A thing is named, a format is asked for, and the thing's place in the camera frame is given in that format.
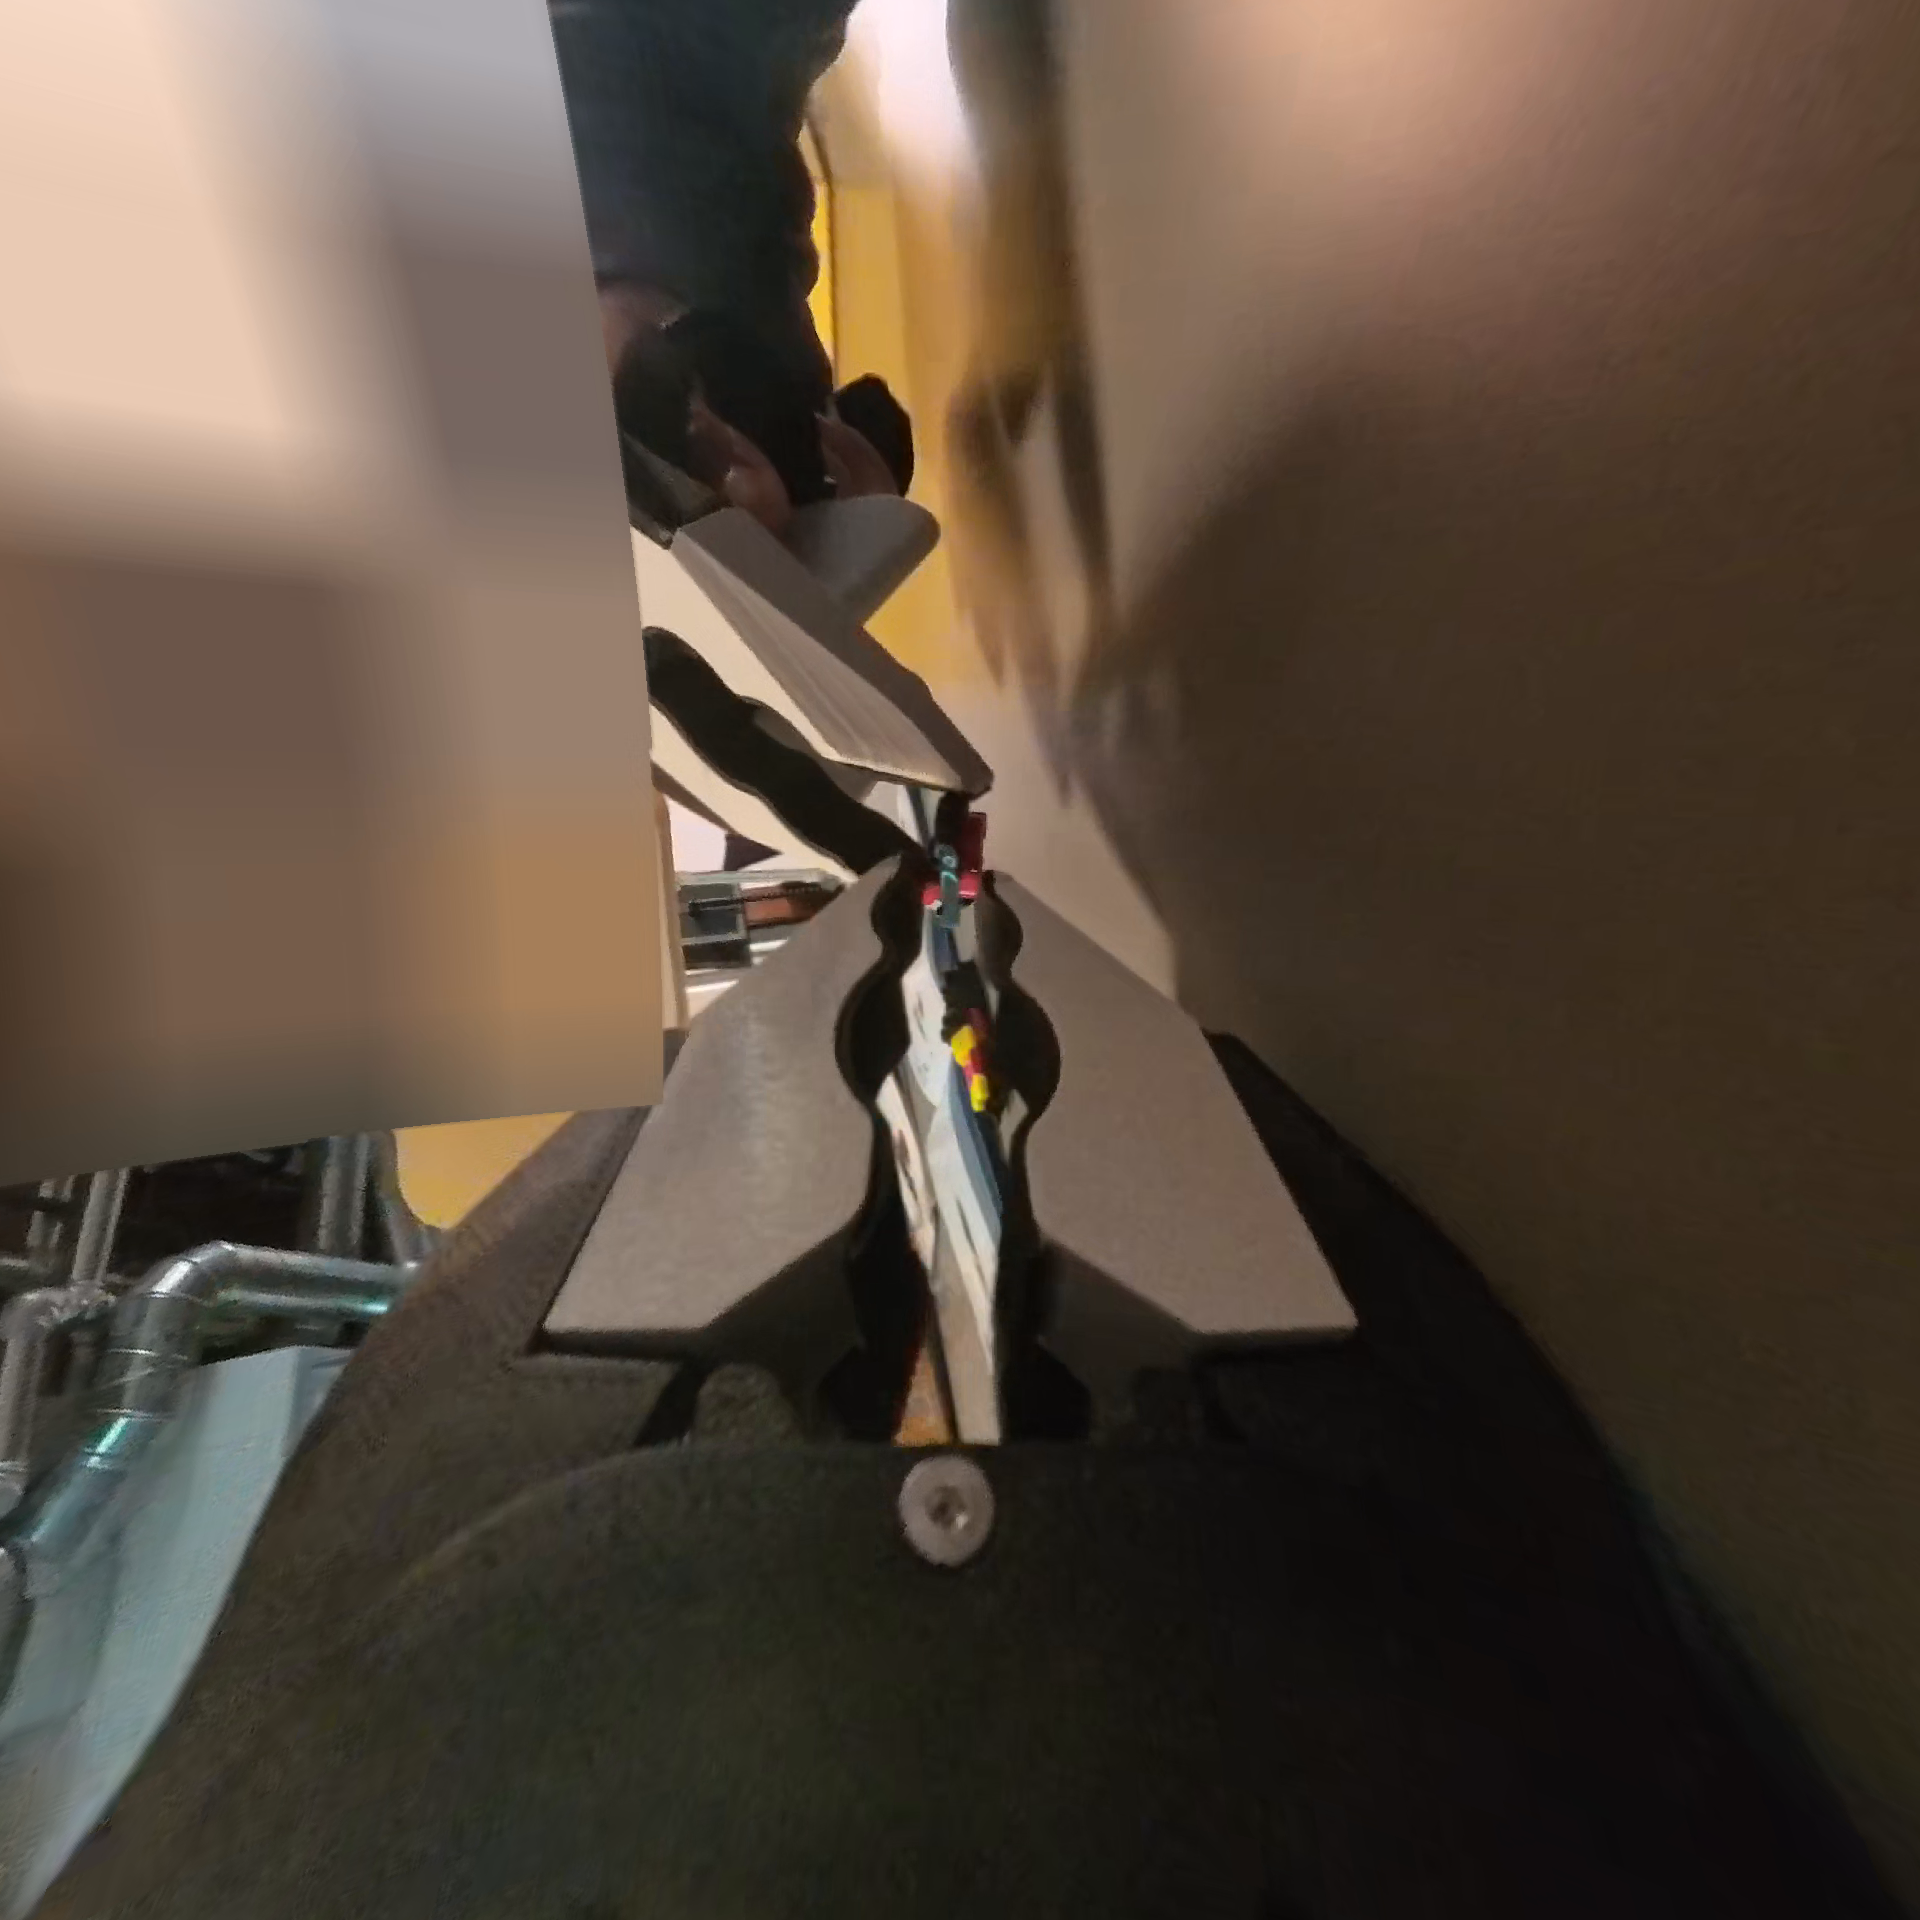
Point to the black yellow red lego model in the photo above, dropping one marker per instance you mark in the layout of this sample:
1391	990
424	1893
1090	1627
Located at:
974	1058

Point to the person's right hand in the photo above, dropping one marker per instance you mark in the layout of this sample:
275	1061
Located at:
744	473

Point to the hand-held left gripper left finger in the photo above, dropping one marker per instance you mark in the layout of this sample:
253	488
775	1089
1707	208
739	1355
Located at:
720	1184

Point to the black lego plate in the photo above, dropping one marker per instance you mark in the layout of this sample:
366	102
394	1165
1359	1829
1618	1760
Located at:
950	867

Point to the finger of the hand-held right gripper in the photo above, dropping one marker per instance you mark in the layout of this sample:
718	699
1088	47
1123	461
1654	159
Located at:
763	763
825	661

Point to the white instruction booklet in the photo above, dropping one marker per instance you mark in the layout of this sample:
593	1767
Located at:
961	1231

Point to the silver ceiling pipes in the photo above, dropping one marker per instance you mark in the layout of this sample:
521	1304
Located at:
181	1299

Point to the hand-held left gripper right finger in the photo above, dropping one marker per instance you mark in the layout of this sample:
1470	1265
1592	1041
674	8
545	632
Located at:
1184	1184

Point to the person's right forearm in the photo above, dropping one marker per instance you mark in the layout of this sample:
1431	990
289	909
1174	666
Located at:
691	136

